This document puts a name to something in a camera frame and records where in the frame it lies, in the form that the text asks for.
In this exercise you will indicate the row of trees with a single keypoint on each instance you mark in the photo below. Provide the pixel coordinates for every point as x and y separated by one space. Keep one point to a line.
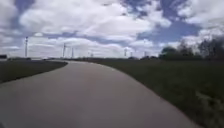
200 51

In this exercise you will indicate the grass field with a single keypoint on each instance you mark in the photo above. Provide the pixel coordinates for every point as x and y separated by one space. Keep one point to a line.
180 83
20 68

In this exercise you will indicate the dark building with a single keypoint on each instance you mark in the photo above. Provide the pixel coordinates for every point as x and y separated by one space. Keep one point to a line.
3 56

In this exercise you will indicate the grey asphalt path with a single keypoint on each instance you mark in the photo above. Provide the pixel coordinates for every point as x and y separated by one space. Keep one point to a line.
83 96

